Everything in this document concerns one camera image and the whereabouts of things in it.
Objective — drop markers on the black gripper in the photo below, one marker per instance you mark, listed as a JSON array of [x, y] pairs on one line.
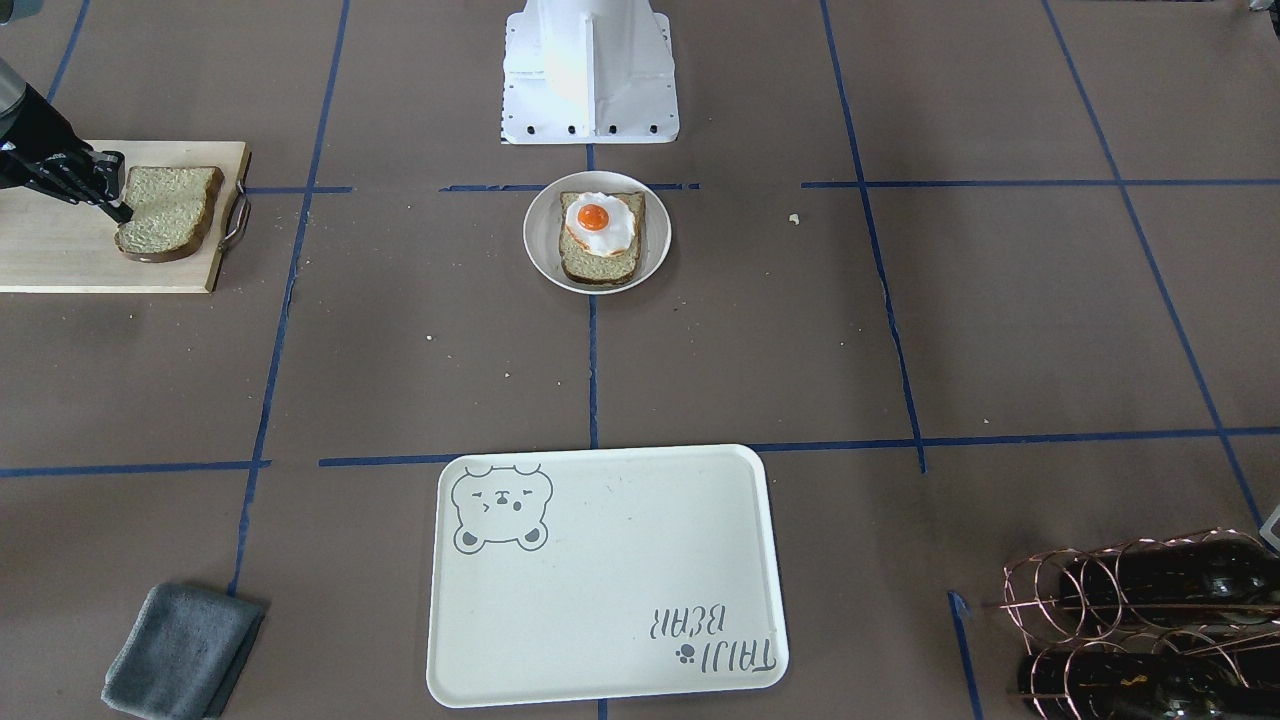
[[38, 130]]

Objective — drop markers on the bread slice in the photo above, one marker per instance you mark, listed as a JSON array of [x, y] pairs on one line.
[[172, 212], [579, 267]]

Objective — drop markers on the white round plate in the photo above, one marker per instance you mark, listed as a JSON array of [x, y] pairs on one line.
[[541, 228]]

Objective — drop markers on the fried egg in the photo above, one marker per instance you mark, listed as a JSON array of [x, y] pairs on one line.
[[602, 225]]

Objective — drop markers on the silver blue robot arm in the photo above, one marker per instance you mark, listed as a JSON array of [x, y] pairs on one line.
[[8, 100]]

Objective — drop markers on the cream bear tray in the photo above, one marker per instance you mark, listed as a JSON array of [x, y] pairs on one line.
[[600, 574]]

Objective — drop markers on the wooden cutting board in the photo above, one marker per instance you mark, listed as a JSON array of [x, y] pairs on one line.
[[49, 246]]

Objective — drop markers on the grey folded cloth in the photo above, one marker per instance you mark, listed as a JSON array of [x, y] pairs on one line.
[[185, 654]]

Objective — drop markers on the front green wine bottle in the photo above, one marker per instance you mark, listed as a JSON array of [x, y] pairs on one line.
[[1175, 675]]

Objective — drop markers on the green wine bottle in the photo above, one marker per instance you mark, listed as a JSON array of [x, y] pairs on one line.
[[1175, 675], [1230, 581]]

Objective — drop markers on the middle green wine bottle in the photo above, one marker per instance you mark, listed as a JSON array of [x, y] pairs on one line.
[[1230, 581]]

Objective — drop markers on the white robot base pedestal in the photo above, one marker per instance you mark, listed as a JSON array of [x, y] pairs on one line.
[[588, 72]]

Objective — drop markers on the copper wire bottle rack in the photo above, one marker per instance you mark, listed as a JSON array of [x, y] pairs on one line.
[[1031, 598]]

